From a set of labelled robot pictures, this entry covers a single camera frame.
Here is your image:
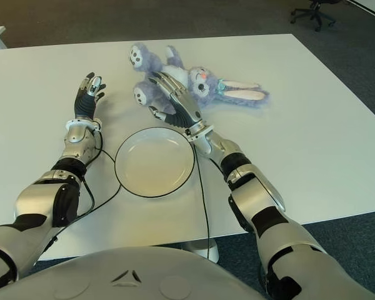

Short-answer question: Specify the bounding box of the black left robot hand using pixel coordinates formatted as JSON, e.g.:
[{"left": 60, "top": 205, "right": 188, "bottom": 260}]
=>
[{"left": 73, "top": 72, "right": 107, "bottom": 120}]

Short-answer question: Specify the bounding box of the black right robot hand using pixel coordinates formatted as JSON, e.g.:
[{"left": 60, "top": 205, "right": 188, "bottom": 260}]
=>
[{"left": 147, "top": 71, "right": 204, "bottom": 128}]

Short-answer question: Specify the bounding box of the purple plush bunny doll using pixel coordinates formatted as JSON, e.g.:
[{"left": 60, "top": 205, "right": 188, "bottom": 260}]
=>
[{"left": 127, "top": 42, "right": 271, "bottom": 113}]

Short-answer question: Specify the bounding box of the white plate black rim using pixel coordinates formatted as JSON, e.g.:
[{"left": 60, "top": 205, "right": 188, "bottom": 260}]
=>
[{"left": 114, "top": 126, "right": 196, "bottom": 198}]

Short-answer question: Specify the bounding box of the black office chair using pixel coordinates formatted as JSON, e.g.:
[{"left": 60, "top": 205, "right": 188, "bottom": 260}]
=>
[{"left": 289, "top": 0, "right": 353, "bottom": 33}]

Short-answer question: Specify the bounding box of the grey robot torso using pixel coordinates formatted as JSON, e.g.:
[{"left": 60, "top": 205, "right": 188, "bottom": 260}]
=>
[{"left": 0, "top": 246, "right": 269, "bottom": 300}]

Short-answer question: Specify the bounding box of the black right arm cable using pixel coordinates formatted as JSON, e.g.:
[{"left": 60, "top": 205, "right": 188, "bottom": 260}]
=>
[{"left": 193, "top": 145, "right": 212, "bottom": 260}]

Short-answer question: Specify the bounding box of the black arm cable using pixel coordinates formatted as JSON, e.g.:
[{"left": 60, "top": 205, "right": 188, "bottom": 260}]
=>
[
  {"left": 193, "top": 145, "right": 212, "bottom": 260},
  {"left": 45, "top": 131, "right": 123, "bottom": 251}
]

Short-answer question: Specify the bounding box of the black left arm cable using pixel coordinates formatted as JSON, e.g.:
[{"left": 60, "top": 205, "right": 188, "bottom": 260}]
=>
[{"left": 45, "top": 131, "right": 123, "bottom": 251}]

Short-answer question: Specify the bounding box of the grey table pedestal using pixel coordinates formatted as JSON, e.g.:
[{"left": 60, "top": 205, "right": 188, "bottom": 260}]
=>
[{"left": 181, "top": 239, "right": 220, "bottom": 263}]

